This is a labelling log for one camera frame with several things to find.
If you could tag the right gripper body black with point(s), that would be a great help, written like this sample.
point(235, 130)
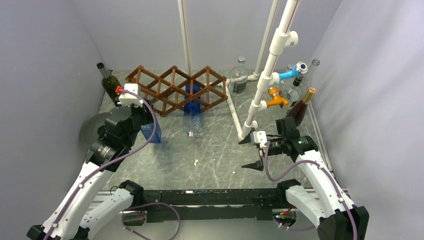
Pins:
point(276, 146)

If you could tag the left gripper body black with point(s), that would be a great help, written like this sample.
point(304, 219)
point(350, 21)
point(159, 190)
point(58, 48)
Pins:
point(141, 117)

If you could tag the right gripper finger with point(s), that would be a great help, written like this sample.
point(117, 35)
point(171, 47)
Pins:
point(249, 139)
point(257, 165)

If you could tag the blue square bottle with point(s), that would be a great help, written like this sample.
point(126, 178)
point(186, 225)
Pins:
point(156, 132)
point(191, 118)

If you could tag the dark bottle gold cap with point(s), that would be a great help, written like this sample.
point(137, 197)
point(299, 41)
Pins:
point(298, 111)

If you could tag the green wine bottle silver cap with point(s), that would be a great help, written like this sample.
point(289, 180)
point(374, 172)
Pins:
point(109, 82)

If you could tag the clear bottle black cap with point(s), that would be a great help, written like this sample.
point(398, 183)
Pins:
point(292, 92)

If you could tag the tall clear wine bottle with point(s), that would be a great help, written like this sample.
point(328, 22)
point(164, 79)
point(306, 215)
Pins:
point(309, 76)

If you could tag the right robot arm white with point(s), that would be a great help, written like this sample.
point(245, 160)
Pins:
point(333, 213)

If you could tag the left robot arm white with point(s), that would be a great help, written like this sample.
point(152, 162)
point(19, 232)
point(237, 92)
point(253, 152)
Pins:
point(73, 220)

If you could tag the brown wooden wine rack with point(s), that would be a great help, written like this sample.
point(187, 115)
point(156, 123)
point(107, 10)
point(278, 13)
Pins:
point(174, 88)

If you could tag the standing clear flask bottle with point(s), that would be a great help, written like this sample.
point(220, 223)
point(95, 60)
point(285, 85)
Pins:
point(238, 78)

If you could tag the orange pipe tap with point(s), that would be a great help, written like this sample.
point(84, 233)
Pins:
point(276, 98)

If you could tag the grey foam disc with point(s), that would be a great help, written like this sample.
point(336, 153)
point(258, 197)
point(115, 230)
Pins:
point(89, 131)

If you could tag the blue pipe valve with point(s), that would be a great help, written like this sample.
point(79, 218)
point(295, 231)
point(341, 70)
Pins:
point(298, 69)

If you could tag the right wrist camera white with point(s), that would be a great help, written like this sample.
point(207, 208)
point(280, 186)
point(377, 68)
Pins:
point(259, 138)

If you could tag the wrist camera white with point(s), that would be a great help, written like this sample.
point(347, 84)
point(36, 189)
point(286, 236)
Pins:
point(128, 95)
point(259, 138)

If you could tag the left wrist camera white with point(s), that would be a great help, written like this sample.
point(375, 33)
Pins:
point(128, 95)

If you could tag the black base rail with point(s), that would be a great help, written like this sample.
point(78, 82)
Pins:
point(209, 204)

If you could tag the white PVC pipe frame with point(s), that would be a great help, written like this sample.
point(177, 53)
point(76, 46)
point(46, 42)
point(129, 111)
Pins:
point(283, 38)

